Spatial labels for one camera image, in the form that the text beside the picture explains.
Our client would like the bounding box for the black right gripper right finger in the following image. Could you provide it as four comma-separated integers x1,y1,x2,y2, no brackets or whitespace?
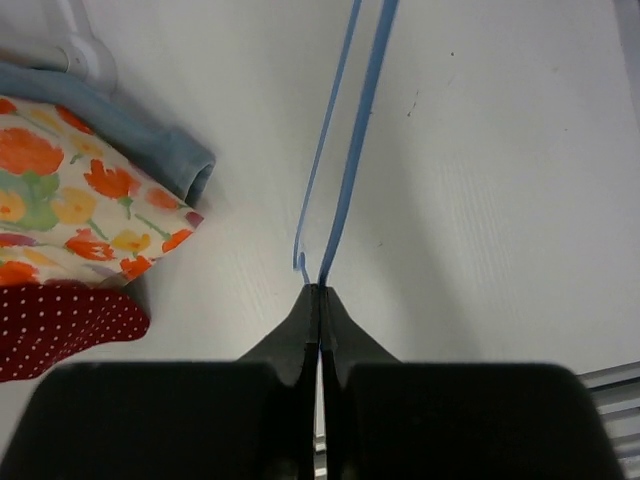
318,288,623,479

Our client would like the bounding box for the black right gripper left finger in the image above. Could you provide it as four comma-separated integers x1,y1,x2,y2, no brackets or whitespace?
1,285,319,479

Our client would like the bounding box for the red polka dot skirt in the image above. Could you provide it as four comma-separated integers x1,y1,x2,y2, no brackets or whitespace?
1,284,150,383

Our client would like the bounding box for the light blue denim skirt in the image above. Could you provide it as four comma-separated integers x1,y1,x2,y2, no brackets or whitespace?
1,62,215,207

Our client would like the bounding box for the orange floral skirt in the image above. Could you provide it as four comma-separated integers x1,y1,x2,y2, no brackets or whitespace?
1,96,203,287

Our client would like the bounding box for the grey metal clothes rack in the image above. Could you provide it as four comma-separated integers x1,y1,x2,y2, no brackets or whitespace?
28,0,118,95

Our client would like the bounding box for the aluminium mounting rail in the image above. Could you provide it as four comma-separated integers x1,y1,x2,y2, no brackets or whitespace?
580,362,639,468

